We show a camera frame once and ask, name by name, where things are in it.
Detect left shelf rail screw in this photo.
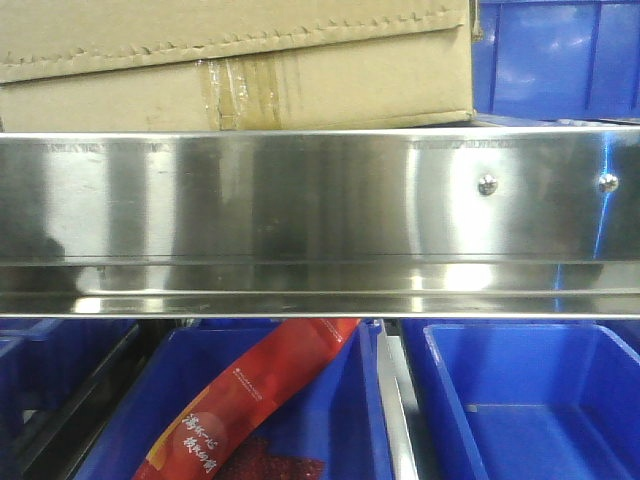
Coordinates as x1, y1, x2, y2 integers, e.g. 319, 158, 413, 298
477, 174, 499, 196

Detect right shelf rail screw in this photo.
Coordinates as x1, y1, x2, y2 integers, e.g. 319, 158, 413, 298
598, 173, 620, 194

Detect red snack bag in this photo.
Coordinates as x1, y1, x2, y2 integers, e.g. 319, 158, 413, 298
133, 318, 360, 479

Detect blue bin lower left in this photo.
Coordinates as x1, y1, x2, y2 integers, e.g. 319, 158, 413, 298
1, 318, 135, 439

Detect blue bin upper right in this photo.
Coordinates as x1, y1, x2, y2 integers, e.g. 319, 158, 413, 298
472, 1, 639, 120

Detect stainless steel shelf rail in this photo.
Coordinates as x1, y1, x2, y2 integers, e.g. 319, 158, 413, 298
1, 126, 639, 319

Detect empty blue bin lower right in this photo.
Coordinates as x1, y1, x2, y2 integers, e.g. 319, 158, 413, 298
400, 319, 639, 479

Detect steel divider between bins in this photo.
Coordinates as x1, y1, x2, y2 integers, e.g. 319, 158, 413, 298
377, 320, 420, 480

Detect blue bin with snack bag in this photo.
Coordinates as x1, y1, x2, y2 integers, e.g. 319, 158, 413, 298
75, 319, 393, 479

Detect shelf rail screw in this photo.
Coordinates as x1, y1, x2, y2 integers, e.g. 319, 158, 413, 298
477, 174, 499, 196
598, 173, 620, 194

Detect brown cardboard carton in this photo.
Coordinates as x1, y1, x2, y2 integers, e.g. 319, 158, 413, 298
1, 1, 481, 132

